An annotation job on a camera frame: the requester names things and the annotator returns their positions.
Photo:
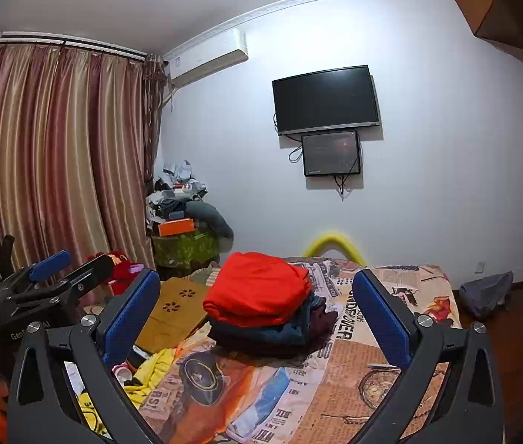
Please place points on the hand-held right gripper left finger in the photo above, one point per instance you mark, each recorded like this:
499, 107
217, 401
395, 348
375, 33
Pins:
131, 319

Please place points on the small wall monitor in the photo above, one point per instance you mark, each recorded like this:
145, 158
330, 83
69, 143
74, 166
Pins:
330, 152

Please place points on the yellow foam tube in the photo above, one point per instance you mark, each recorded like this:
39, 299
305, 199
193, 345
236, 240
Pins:
330, 238

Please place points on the heap of boxes and papers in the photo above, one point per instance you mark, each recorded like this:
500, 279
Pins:
173, 189

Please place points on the brown folding lap table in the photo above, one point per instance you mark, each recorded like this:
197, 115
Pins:
173, 319

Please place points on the white curtain rail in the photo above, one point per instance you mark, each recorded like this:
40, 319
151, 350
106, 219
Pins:
71, 42

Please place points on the striped curtain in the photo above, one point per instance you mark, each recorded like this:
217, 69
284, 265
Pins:
57, 148

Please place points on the dark grey garment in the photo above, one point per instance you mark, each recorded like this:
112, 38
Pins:
210, 215

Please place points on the white wall socket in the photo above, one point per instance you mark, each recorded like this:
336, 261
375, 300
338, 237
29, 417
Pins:
479, 267

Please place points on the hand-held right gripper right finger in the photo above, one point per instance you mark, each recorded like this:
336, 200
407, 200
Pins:
381, 319

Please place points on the red zip jacket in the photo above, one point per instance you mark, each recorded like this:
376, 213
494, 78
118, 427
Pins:
252, 286

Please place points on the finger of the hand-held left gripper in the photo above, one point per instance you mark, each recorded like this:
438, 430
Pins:
51, 263
88, 273

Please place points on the folded maroon garment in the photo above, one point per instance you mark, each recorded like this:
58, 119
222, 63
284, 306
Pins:
321, 328

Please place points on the yellow printed garment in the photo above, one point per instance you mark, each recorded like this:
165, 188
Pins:
150, 370

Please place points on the folded blue sweater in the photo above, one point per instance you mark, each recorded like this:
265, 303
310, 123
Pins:
284, 330

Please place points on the white air conditioner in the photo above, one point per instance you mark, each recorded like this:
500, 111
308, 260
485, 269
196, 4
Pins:
206, 62

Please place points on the orange box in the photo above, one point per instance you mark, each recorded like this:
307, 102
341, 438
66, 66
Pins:
175, 227

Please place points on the red plush toy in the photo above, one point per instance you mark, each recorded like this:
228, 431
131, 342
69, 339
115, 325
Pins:
120, 263

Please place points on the black wall television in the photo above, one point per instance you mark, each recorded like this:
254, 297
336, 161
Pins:
324, 99

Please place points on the grey backpack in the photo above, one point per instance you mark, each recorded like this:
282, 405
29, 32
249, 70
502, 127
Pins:
485, 293

